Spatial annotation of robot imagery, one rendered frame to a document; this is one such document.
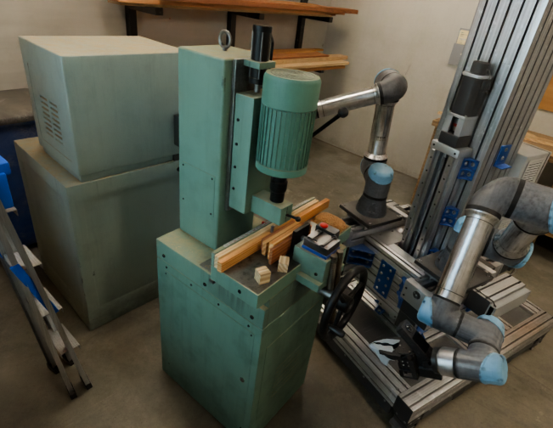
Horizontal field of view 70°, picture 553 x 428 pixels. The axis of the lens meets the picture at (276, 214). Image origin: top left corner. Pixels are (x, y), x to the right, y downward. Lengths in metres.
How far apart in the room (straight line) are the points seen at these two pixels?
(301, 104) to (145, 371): 1.55
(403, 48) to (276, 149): 3.57
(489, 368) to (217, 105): 1.06
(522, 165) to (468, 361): 1.06
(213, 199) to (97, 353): 1.19
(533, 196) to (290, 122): 0.69
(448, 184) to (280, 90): 0.89
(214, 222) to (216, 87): 0.49
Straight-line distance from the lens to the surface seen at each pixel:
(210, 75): 1.34
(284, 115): 1.20
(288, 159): 1.25
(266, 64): 1.31
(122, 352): 2.31
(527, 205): 1.26
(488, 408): 2.49
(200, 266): 1.50
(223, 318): 1.53
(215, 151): 1.38
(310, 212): 1.64
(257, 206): 1.42
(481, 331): 1.22
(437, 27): 4.55
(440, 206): 1.82
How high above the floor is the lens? 1.73
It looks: 30 degrees down
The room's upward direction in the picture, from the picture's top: 8 degrees clockwise
